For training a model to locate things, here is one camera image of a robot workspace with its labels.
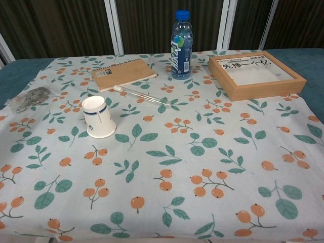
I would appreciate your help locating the clear glass test tube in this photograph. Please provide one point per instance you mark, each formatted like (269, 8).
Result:
(138, 95)

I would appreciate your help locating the clear bag of coins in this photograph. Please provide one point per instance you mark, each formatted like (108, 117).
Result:
(33, 97)

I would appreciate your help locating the kraft spiral notebook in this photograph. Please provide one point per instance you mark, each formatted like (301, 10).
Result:
(121, 74)

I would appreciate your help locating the white paper cup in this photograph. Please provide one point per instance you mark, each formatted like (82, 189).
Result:
(97, 121)

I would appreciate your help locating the floral orange berry tablecloth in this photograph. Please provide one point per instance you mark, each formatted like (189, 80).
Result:
(162, 157)

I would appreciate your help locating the blue drink bottle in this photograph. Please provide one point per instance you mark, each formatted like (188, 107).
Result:
(181, 63)

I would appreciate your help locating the dark folding partition screen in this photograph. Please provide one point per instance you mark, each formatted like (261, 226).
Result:
(63, 25)

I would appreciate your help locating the wooden shadow box frame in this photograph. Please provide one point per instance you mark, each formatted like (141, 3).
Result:
(268, 89)

